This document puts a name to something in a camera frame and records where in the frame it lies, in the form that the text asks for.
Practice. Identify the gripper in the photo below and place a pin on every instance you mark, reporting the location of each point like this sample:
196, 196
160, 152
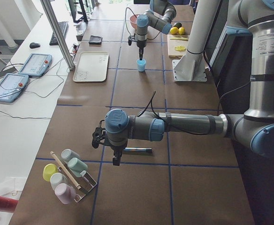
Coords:
117, 150
140, 44

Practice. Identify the light blue cup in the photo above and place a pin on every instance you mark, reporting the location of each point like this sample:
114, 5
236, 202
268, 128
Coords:
141, 65

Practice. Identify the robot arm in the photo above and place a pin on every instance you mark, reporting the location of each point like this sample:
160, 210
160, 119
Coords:
254, 129
159, 16

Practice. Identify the mint green cup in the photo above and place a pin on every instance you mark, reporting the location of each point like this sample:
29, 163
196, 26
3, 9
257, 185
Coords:
77, 166

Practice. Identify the grey-green cup top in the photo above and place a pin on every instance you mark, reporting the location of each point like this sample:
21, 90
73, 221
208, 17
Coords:
68, 154

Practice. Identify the pink cup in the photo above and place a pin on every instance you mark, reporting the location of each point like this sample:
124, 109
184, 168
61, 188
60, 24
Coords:
65, 193

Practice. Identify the white-grey cup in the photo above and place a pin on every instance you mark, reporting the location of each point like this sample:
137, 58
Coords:
56, 179

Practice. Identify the yellow cup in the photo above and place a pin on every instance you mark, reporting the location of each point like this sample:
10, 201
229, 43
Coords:
48, 171

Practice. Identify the steel muddler black tip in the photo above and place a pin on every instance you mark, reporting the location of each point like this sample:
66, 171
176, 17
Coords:
138, 151

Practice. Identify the pink bowl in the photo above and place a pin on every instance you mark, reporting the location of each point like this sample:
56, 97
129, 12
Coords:
133, 21

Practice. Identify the wooden cutting board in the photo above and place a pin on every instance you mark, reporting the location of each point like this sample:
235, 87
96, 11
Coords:
174, 40

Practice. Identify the yellow lemon near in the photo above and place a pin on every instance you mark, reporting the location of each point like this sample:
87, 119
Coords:
174, 30

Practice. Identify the yellow lemon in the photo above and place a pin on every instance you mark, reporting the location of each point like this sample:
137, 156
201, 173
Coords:
181, 31
174, 30

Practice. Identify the green lime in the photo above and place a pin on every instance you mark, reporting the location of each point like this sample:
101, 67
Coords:
177, 25

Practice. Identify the yellow lemon far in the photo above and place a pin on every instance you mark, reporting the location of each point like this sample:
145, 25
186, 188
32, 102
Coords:
181, 31

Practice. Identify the grey folded cloth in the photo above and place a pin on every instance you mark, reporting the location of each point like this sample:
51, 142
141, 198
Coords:
95, 40

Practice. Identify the cream bear tray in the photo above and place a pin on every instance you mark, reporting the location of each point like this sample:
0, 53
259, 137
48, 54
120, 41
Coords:
91, 67

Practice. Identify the orange electronics board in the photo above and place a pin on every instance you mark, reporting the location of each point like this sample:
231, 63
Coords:
74, 48

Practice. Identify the black monitor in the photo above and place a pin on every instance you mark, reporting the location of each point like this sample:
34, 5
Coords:
78, 11

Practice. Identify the blue teach pendant far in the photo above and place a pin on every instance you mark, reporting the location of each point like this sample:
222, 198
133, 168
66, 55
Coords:
36, 65

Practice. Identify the blue teach pendant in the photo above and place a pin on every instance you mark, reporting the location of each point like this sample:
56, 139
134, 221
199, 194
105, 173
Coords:
11, 87
36, 65

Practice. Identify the black computer mouse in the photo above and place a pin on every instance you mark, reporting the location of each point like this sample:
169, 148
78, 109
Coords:
34, 45

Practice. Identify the blue teach pendant near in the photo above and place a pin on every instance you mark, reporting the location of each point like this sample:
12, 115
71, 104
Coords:
11, 87

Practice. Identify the red cylinder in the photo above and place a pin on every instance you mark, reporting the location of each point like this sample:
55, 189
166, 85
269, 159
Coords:
7, 204

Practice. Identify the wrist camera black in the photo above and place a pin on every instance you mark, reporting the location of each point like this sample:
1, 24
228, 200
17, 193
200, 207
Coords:
99, 136
131, 39

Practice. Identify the white wire cup rack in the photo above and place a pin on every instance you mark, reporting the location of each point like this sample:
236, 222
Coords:
82, 185

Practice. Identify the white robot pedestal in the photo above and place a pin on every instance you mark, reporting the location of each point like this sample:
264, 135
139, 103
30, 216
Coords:
191, 66

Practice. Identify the aluminium frame post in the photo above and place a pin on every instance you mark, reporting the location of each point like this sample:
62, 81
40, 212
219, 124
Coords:
47, 7

